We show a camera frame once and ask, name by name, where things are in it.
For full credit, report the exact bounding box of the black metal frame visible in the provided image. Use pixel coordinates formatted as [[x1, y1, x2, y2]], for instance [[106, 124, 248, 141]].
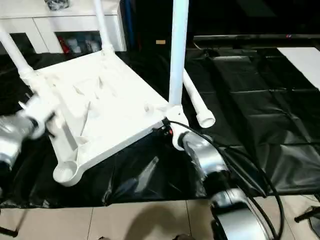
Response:
[[0, 207, 28, 238]]

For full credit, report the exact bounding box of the dark blue upright panel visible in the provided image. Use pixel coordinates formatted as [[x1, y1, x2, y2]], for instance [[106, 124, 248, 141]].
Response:
[[119, 0, 137, 51]]

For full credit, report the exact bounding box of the white plastic table top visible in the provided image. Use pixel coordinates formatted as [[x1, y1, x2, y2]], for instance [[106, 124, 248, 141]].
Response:
[[21, 49, 188, 188]]

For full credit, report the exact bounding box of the white flat board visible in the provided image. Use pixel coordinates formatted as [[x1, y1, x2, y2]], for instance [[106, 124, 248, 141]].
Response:
[[277, 46, 320, 91]]

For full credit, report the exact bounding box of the dark lumpy object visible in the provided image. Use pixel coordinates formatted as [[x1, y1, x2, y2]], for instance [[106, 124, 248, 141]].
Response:
[[44, 0, 70, 11]]

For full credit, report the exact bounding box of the dark right robot foot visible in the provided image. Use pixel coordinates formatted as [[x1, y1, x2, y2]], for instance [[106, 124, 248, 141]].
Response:
[[174, 233, 196, 240]]

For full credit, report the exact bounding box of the red item behind glass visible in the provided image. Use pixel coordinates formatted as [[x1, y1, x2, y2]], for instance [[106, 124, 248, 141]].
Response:
[[59, 37, 69, 54]]

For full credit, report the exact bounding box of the white cabinet with glass doors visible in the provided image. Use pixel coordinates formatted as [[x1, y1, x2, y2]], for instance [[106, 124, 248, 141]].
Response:
[[0, 0, 127, 55]]

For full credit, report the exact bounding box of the black plastic mat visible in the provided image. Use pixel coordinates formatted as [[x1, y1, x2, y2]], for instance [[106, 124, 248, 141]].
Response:
[[0, 46, 320, 208]]

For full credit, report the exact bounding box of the white plastic table leg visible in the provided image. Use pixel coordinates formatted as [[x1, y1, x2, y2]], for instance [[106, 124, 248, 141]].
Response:
[[168, 0, 190, 107], [182, 69, 216, 130], [0, 26, 35, 76], [93, 0, 116, 55]]

